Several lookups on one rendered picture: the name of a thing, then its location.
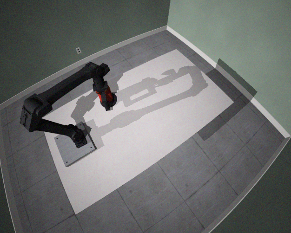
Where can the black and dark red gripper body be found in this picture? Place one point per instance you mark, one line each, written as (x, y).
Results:
(100, 86)

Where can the black round disk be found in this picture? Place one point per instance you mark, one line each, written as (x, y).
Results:
(114, 100)

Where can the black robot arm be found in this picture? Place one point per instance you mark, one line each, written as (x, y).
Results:
(37, 106)

